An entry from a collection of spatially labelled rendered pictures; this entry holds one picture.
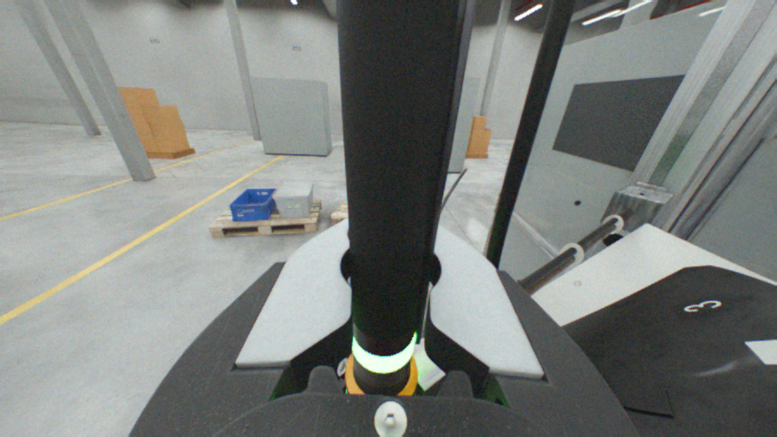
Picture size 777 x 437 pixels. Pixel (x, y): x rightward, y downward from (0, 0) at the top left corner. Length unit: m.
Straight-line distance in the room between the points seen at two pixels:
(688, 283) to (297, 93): 7.29
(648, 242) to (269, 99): 7.48
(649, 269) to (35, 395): 2.67
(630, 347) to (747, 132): 0.68
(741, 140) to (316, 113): 7.00
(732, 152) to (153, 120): 8.49
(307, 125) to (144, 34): 9.33
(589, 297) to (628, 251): 0.10
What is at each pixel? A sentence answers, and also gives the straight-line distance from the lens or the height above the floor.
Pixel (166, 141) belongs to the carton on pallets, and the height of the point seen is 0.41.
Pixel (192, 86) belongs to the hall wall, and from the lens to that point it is 14.51.
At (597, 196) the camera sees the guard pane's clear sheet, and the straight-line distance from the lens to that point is 1.07.
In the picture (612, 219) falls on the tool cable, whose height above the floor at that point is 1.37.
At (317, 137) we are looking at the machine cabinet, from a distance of 7.30.
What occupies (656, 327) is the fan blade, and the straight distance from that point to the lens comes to 0.25.
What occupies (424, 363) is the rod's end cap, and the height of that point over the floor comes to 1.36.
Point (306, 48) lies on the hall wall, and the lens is 12.63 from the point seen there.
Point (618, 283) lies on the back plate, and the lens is 0.53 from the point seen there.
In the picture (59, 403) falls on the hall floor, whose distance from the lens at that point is 2.39.
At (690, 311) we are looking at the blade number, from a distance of 0.26.
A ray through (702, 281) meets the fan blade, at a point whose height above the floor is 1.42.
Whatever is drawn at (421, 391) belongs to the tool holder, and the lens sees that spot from 0.20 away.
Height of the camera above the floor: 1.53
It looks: 27 degrees down
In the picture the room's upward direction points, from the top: 3 degrees clockwise
